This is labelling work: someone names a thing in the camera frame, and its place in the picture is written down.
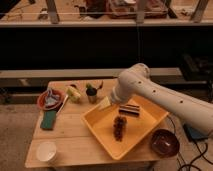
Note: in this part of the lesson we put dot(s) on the yellow green corn toy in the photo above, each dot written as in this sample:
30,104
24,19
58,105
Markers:
73,94

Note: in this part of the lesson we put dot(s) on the dark purple bowl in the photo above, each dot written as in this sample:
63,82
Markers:
164,143

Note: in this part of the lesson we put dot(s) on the yellow plastic tray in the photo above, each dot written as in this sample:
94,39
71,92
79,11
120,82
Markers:
101,124

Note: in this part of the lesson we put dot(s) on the blue grey cloth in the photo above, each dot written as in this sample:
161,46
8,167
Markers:
51,98

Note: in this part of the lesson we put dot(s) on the black striped eraser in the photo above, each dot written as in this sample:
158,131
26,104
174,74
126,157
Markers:
131,110

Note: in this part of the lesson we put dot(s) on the white handled utensil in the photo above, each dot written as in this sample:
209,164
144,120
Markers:
62,106

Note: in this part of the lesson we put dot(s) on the green vegetable toy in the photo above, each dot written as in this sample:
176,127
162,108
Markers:
89,87

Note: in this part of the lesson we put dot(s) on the blue box on floor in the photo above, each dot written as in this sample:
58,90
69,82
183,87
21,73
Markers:
193,134

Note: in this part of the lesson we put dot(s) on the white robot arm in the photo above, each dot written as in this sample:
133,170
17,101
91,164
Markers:
136,80

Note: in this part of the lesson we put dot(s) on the white paper cup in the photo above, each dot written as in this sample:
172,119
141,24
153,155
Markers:
46,152

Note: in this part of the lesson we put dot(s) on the metal cup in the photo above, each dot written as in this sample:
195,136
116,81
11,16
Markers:
92,95

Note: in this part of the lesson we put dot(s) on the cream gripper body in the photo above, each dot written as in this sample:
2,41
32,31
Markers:
105,103

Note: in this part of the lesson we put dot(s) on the wooden bench rail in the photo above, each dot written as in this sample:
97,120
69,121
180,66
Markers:
65,73

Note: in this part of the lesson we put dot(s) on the dark grape bunch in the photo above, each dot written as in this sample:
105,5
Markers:
119,127

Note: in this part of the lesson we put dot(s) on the green sponge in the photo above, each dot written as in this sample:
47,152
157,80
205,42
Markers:
48,120

